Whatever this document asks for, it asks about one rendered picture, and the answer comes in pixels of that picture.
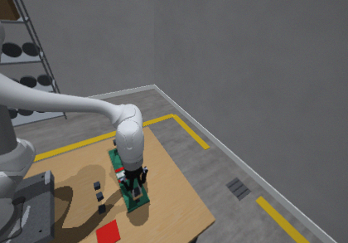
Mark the red square plate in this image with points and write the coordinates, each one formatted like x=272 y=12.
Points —
x=108 y=233

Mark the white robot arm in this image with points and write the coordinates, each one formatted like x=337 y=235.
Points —
x=17 y=155

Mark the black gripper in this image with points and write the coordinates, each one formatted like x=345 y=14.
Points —
x=131 y=175

